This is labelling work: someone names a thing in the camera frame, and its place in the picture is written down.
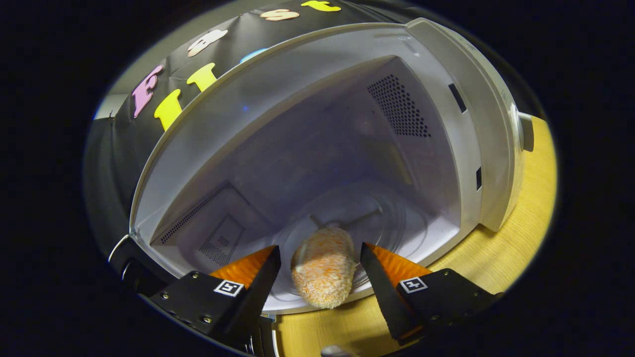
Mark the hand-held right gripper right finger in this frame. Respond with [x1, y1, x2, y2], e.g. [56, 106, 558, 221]
[359, 241, 503, 348]

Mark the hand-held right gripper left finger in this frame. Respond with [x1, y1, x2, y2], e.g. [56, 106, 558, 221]
[148, 245, 282, 348]

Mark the orange speckled bread roll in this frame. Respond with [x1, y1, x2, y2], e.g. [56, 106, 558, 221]
[290, 227, 357, 310]

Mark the white microwave oven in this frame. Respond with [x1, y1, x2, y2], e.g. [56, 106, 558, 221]
[108, 17, 535, 318]

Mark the glass turntable plate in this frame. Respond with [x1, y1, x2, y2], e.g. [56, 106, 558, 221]
[275, 182, 435, 304]

